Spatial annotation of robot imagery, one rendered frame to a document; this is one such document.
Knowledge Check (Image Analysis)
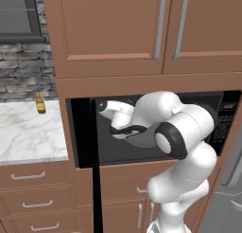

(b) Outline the black microwave oven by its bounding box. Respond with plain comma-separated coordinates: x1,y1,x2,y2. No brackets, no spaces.
65,90,242,170

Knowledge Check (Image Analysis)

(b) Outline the black microwave door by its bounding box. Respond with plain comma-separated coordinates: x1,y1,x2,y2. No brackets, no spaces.
69,98,105,233

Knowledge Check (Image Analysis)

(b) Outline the brown drawer below microwave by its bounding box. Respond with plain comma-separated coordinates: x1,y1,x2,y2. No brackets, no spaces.
99,160,178,203

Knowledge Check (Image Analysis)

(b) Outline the yellow glass bottle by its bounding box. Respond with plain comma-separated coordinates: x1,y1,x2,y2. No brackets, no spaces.
35,91,47,115

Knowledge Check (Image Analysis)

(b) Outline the wide brown cupboard door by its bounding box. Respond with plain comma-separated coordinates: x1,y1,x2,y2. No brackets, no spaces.
42,0,165,80

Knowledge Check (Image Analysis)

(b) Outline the brown drawer front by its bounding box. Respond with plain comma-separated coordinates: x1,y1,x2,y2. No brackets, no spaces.
0,185,77,216
0,161,70,191
0,210,80,233

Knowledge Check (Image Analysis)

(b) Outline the brown base cupboard door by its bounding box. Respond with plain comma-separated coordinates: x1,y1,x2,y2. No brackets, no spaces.
102,198,147,233
145,199,164,233

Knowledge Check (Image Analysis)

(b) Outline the narrow brown cupboard door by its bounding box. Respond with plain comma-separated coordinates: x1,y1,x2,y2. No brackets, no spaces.
163,0,242,75

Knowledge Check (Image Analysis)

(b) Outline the stainless steel fridge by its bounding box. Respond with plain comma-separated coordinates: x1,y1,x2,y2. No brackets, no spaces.
198,126,242,233

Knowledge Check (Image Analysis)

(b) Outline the long silver cupboard handle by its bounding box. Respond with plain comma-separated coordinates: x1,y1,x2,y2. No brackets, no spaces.
153,0,167,62
172,0,190,61

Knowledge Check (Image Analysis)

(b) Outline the silver base cupboard handle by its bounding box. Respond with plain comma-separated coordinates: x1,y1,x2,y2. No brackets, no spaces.
136,203,144,230
147,202,156,227

